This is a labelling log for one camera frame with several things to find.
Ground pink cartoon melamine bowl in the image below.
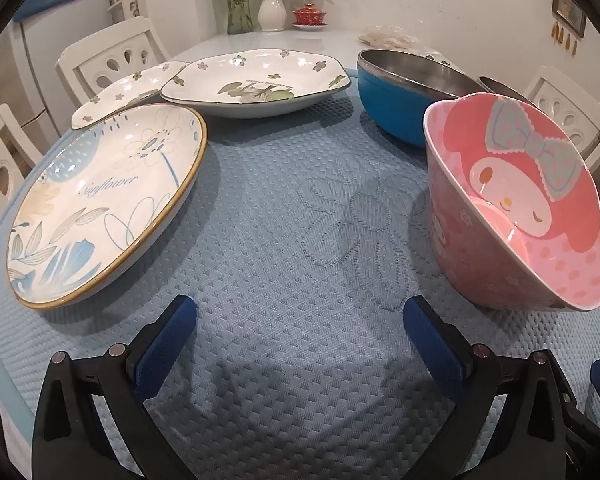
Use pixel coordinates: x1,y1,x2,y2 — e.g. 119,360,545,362
422,93,600,312

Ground round sunflower plate gold rim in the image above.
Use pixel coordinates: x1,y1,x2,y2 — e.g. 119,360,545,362
6,103,207,310

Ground magenta steel bowl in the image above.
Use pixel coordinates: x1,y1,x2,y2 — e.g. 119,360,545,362
478,76,533,105

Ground small green-rimmed forest plate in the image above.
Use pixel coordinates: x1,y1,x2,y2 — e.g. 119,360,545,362
71,61,187,130

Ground blue steel bowl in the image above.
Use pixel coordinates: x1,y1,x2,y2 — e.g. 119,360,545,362
358,49,486,148

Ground large green-rimmed forest plate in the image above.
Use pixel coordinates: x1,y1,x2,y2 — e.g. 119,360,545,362
160,48,351,119

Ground white chair far right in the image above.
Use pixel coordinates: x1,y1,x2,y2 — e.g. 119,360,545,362
524,65,600,172

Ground blue waffle table mat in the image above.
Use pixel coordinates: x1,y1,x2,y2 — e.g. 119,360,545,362
0,92,600,479

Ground white chair far left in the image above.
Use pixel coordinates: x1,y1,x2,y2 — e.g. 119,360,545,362
55,16,170,107

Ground white refrigerator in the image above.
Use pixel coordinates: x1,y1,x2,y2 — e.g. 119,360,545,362
0,0,112,152

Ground lower small framed picture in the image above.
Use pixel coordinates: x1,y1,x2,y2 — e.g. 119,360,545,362
552,0,586,38

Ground plastic snack bag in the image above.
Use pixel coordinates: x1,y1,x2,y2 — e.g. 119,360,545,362
358,25,422,52

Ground white ceramic flower vase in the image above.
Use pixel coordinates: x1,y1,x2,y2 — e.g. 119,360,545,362
258,0,287,32

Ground red lidded teacup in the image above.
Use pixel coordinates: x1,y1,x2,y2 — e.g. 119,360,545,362
292,3,326,30

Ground orange hanging wall ornament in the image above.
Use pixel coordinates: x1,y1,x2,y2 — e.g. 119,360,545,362
550,22,578,56

